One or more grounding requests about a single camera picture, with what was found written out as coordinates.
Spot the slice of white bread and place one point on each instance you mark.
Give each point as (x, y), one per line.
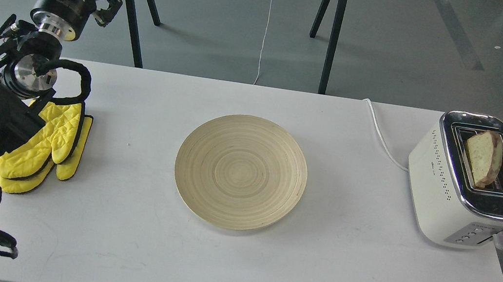
(485, 155)

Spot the cream white toaster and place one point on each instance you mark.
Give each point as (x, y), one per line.
(450, 209)

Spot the yellow oven mitt top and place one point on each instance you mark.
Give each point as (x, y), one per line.
(55, 142)

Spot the round bamboo plate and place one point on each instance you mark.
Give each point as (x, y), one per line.
(240, 172)

